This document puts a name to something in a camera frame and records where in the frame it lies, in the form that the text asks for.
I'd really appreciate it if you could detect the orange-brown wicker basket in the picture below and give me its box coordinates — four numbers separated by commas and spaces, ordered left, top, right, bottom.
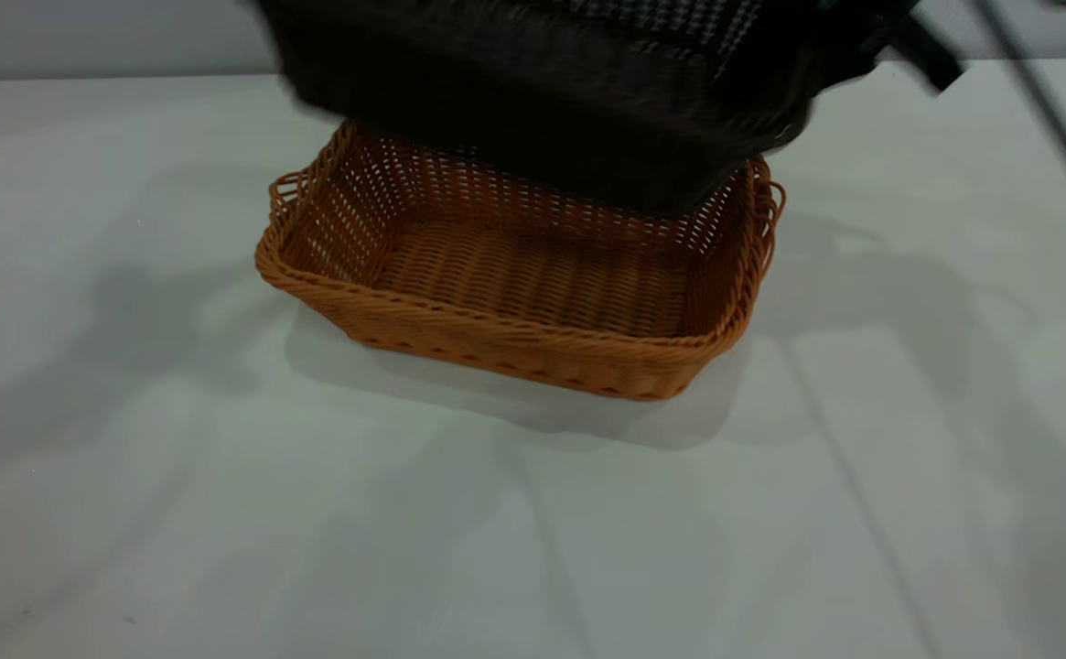
255, 119, 786, 401

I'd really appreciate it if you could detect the dark brown wicker basket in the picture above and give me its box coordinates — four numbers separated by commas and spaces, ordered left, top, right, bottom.
253, 0, 817, 219

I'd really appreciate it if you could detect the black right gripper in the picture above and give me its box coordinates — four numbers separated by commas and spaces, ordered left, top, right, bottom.
812, 0, 965, 94

